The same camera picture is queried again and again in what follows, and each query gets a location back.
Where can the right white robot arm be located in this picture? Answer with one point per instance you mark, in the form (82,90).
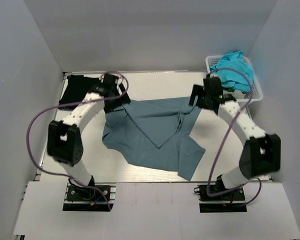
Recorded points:
(261,154)

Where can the white plastic laundry basket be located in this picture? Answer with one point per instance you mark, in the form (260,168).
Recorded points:
(255,89)

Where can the grey t-shirt in basket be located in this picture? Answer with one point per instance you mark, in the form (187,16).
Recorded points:
(238,95)

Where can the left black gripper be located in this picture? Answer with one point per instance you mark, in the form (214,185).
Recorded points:
(123,99)

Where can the folded black t-shirt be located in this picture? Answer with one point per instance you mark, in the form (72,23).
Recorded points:
(76,90)

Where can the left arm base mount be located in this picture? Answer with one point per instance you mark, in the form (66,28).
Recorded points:
(76,200)

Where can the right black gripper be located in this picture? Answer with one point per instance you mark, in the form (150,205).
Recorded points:
(197,91)

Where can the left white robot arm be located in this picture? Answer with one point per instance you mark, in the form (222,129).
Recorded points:
(64,142)

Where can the turquoise t-shirt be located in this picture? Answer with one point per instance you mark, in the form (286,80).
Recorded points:
(233,71)

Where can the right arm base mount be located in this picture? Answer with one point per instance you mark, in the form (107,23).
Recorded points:
(233,202)

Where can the grey-blue t-shirt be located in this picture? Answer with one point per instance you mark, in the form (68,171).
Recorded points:
(155,134)

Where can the green item in basket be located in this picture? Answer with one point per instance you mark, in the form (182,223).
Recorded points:
(231,90)

